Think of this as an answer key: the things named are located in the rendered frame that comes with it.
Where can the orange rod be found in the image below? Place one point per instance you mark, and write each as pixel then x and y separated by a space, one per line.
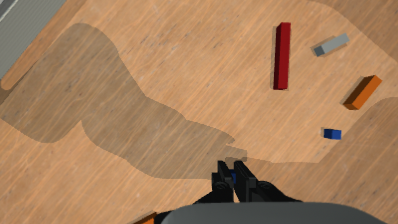
pixel 362 92
pixel 147 220

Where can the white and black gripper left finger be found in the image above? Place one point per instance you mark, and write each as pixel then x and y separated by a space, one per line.
pixel 222 190

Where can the red rod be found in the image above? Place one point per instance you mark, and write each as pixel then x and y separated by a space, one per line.
pixel 281 64

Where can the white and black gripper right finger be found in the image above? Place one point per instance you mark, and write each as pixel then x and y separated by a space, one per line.
pixel 249 189

